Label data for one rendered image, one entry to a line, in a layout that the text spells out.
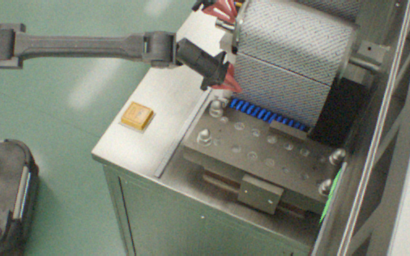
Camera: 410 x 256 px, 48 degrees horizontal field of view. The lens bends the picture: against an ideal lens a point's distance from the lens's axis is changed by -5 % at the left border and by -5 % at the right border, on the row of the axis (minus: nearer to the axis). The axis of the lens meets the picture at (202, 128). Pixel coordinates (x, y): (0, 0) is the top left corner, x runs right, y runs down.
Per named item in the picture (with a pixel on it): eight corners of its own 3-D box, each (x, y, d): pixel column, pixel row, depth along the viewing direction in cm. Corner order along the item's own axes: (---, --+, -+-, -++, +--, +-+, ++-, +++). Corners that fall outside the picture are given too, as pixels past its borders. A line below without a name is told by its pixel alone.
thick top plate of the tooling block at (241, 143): (209, 113, 131) (210, 99, 126) (347, 168, 122) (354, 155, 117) (183, 157, 122) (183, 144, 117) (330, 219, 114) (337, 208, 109)
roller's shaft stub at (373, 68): (349, 56, 110) (354, 43, 107) (377, 66, 109) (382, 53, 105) (344, 68, 108) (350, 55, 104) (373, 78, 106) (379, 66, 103)
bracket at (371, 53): (360, 44, 106) (362, 37, 105) (383, 53, 105) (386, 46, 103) (355, 57, 104) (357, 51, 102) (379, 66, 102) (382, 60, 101)
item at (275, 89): (231, 98, 128) (237, 51, 113) (313, 130, 124) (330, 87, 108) (230, 99, 128) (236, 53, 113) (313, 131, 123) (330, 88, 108)
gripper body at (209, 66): (204, 93, 120) (181, 78, 117) (214, 63, 126) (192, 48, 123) (220, 83, 115) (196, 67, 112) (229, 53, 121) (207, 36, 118)
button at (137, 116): (132, 104, 140) (132, 100, 138) (153, 113, 138) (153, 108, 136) (121, 122, 136) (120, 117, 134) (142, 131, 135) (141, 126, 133)
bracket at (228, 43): (219, 85, 146) (228, 9, 121) (238, 92, 144) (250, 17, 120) (212, 96, 143) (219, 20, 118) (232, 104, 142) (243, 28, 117)
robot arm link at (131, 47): (-10, 65, 108) (-7, 21, 109) (-2, 70, 114) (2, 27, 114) (169, 68, 110) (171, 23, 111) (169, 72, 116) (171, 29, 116)
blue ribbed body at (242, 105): (232, 102, 128) (234, 94, 125) (308, 131, 124) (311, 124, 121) (228, 111, 126) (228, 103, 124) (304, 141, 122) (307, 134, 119)
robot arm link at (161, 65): (153, 65, 110) (155, 29, 111) (136, 73, 120) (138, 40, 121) (199, 70, 116) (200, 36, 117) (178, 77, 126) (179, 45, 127)
